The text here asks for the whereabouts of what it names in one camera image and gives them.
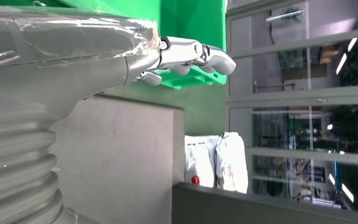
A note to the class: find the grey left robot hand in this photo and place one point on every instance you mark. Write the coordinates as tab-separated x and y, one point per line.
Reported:
58	46

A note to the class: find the black inbound scanner machine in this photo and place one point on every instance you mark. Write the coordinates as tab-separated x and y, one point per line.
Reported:
120	154

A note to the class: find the white parcel bag QR label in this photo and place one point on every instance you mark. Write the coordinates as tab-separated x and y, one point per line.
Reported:
200	160

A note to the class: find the flat white parcel bag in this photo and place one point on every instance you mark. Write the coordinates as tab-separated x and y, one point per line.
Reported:
233	160

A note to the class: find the green plastic crate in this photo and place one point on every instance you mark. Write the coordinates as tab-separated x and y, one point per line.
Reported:
191	28

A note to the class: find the glass partition grey frame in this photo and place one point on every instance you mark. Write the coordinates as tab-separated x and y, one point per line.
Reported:
290	99

